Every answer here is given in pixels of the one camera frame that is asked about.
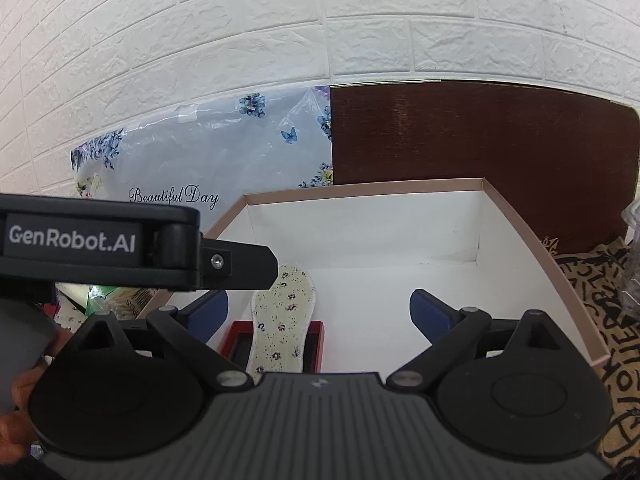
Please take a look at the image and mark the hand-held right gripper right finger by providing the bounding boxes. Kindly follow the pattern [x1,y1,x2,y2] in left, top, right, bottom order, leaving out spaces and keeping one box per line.
[386,288,564,391]

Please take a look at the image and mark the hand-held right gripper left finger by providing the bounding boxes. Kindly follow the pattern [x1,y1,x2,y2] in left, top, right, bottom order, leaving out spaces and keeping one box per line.
[65,289,255,392]

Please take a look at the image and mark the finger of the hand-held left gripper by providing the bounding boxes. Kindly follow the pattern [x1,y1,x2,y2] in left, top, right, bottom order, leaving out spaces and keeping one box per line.
[199,236,279,292]

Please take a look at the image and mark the pink-edged white cardboard box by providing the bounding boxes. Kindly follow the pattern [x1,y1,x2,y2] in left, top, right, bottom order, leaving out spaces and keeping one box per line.
[135,176,612,376]

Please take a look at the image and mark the person's left hand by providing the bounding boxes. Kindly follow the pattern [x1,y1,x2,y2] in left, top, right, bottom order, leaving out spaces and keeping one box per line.
[0,330,74,456]

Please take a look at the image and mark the small red box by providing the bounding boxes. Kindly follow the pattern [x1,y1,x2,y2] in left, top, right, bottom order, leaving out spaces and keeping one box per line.
[220,319,326,374]

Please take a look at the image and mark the green printed packet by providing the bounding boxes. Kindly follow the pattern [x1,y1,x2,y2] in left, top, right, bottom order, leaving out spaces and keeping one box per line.
[86,285,172,320]

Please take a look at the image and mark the floral fabric insole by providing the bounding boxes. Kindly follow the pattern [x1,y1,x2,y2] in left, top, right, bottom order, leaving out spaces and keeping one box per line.
[245,264,317,378]

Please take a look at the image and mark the floral plastic bag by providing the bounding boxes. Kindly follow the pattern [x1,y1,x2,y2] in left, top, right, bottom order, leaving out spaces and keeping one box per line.
[70,85,334,211]

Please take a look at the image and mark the dark brown wooden board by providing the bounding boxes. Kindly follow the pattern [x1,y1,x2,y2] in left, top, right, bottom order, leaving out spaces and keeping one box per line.
[330,80,640,257]

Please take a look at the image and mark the tan cloth with black letters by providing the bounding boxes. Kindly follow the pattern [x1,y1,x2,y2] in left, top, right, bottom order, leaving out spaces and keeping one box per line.
[549,241,640,480]

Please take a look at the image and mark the clear plastic container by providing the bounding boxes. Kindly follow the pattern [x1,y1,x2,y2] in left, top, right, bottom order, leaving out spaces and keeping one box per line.
[619,194,640,313]

